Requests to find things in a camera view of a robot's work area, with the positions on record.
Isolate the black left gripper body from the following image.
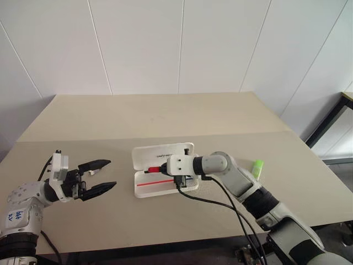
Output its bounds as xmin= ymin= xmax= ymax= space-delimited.
xmin=61 ymin=168 xmax=87 ymax=200

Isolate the black framed side table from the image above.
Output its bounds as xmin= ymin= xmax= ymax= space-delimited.
xmin=304 ymin=91 xmax=353 ymax=166

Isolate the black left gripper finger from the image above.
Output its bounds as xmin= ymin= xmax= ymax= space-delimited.
xmin=81 ymin=181 xmax=118 ymax=202
xmin=78 ymin=158 xmax=112 ymax=176

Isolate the dark brownish device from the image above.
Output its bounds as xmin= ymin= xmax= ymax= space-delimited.
xmin=234 ymin=242 xmax=266 ymax=265

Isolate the green marker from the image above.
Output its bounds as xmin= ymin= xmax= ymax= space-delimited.
xmin=251 ymin=159 xmax=265 ymax=179

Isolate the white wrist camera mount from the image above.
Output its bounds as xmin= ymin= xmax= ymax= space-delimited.
xmin=48 ymin=150 xmax=70 ymax=204
xmin=166 ymin=154 xmax=195 ymax=177

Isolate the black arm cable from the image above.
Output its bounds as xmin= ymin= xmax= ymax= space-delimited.
xmin=176 ymin=186 xmax=266 ymax=265
xmin=201 ymin=176 xmax=269 ymax=265
xmin=38 ymin=155 xmax=55 ymax=182

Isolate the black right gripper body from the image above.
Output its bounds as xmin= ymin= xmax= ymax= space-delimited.
xmin=173 ymin=174 xmax=192 ymax=192

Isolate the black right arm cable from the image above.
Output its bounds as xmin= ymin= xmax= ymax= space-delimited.
xmin=176 ymin=186 xmax=266 ymax=265
xmin=201 ymin=176 xmax=269 ymax=265

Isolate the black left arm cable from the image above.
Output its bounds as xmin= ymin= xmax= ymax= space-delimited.
xmin=38 ymin=155 xmax=55 ymax=182

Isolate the white hard pencil case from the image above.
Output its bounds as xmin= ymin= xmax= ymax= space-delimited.
xmin=131 ymin=141 xmax=200 ymax=199

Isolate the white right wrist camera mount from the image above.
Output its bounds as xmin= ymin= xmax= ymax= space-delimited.
xmin=166 ymin=154 xmax=195 ymax=177

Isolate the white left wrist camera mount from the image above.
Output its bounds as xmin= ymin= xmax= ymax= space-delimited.
xmin=48 ymin=150 xmax=70 ymax=204

